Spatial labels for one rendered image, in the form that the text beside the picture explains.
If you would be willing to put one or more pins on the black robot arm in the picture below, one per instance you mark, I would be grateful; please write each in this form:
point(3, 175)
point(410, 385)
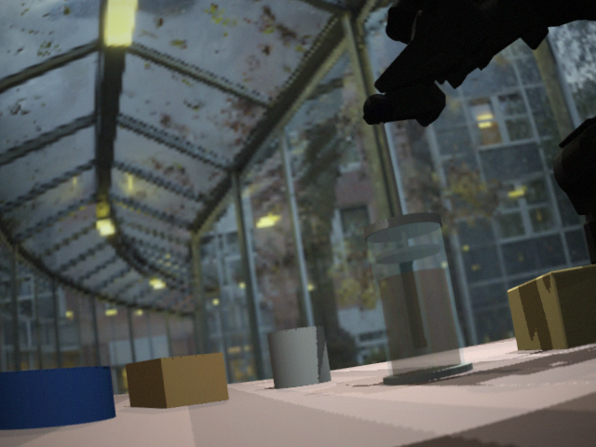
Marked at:
point(574, 167)

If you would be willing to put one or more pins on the glass french press with black knob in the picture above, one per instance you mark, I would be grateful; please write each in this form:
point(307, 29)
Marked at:
point(413, 285)

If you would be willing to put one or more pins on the blue short cylinder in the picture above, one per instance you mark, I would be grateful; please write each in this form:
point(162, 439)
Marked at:
point(55, 397)

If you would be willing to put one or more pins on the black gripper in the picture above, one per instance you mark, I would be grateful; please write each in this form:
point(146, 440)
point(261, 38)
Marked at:
point(466, 38)

